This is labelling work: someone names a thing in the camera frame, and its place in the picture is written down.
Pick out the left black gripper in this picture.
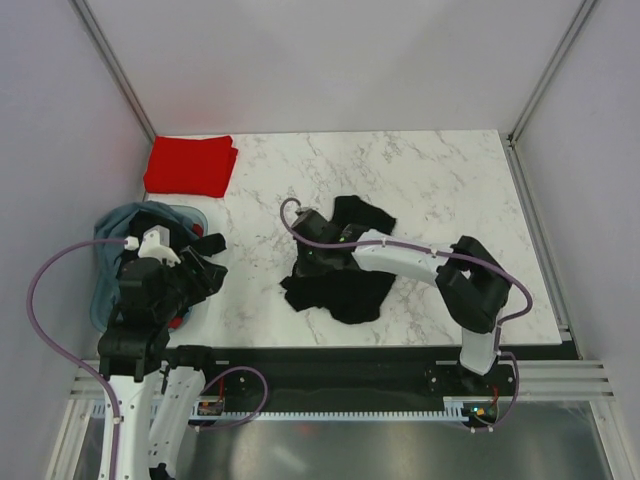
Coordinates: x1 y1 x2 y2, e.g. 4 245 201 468
154 244 227 319

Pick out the black t shirt with logo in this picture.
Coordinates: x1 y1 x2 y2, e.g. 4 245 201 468
280 195 396 325

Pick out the blue plastic laundry basket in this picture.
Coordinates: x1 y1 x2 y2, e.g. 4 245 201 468
88 201 210 333

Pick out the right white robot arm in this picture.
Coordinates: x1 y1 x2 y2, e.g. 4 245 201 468
289 221 513 394

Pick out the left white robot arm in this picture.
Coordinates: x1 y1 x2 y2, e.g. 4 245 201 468
98 247 228 479

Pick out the black t shirt in basket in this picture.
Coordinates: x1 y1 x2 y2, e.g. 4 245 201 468
116 210 226 285

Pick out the red garment in basket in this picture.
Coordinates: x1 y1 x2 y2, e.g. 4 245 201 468
169 223 204 331

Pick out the grey blue t shirt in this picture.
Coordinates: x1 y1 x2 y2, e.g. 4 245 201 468
89 200 198 331

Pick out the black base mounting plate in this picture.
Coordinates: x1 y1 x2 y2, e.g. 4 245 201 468
164 346 516 413

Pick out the folded red t shirt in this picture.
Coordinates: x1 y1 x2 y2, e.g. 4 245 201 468
143 135 238 198

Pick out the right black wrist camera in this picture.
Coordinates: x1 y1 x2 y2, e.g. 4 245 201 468
292 208 331 242

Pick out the white slotted cable duct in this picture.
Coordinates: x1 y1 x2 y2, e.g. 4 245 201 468
92 395 499 422

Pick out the right aluminium frame post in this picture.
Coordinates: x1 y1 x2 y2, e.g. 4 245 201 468
507 0 601 146

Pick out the aluminium frame post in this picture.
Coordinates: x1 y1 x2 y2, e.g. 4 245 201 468
69 0 156 142
507 0 601 146

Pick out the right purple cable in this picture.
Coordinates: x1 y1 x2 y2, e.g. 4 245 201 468
279 197 533 434

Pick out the left aluminium frame post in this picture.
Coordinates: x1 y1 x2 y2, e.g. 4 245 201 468
69 0 156 142

